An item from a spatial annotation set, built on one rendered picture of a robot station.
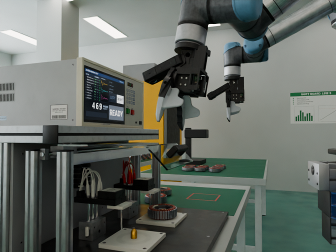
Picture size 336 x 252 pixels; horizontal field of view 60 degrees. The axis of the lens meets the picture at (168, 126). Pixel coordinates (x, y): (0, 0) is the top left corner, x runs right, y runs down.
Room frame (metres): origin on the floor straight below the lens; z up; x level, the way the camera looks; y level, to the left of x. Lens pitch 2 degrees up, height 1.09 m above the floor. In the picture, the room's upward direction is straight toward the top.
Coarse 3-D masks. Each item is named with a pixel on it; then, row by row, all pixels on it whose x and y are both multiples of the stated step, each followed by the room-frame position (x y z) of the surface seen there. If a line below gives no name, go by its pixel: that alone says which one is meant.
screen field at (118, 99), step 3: (111, 93) 1.00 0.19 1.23; (111, 96) 1.00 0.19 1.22; (114, 96) 1.02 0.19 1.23; (117, 96) 1.04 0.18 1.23; (120, 96) 1.07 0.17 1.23; (111, 99) 1.00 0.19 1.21; (114, 99) 1.02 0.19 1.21; (117, 99) 1.04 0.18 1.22; (120, 99) 1.07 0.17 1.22; (117, 102) 1.04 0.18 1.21; (120, 102) 1.07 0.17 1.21
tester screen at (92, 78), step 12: (96, 72) 0.92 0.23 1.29; (96, 84) 0.92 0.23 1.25; (108, 84) 0.99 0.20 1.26; (120, 84) 1.07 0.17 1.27; (96, 96) 0.92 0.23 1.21; (108, 96) 0.99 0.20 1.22; (84, 108) 0.86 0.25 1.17; (108, 108) 0.99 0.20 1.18; (108, 120) 0.99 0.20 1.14; (120, 120) 1.07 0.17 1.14
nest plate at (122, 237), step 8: (120, 232) 0.93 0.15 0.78; (128, 232) 0.93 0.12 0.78; (144, 232) 0.93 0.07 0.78; (152, 232) 0.93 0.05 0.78; (160, 232) 0.93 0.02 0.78; (104, 240) 0.86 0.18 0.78; (112, 240) 0.86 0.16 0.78; (120, 240) 0.86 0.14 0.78; (128, 240) 0.86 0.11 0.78; (136, 240) 0.86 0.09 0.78; (144, 240) 0.86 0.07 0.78; (152, 240) 0.86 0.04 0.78; (160, 240) 0.88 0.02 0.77; (112, 248) 0.82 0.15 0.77; (120, 248) 0.81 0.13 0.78; (128, 248) 0.80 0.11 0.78; (136, 248) 0.80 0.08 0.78; (144, 248) 0.80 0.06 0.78; (152, 248) 0.83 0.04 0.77
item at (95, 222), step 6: (90, 216) 0.96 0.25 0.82; (102, 216) 0.96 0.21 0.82; (84, 222) 0.90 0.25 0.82; (90, 222) 0.89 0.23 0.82; (96, 222) 0.91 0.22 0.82; (102, 222) 0.94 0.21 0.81; (84, 228) 0.90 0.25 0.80; (90, 228) 0.89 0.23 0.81; (96, 228) 0.91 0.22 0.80; (102, 228) 0.94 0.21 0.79; (78, 234) 0.90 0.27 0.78; (84, 234) 0.90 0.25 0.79; (90, 234) 0.89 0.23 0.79; (96, 234) 0.91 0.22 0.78; (102, 234) 0.94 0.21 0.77; (90, 240) 0.89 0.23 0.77
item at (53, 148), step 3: (51, 147) 0.82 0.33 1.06; (54, 147) 0.81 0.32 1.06; (57, 147) 0.81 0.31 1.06; (60, 147) 0.81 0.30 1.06; (63, 147) 0.81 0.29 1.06; (66, 147) 0.82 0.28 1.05; (69, 147) 0.83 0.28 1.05; (72, 147) 0.84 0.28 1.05; (75, 147) 0.86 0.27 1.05; (51, 150) 0.82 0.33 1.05; (54, 150) 0.81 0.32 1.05; (75, 150) 0.86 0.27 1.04; (51, 156) 0.82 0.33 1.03; (54, 156) 0.81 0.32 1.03
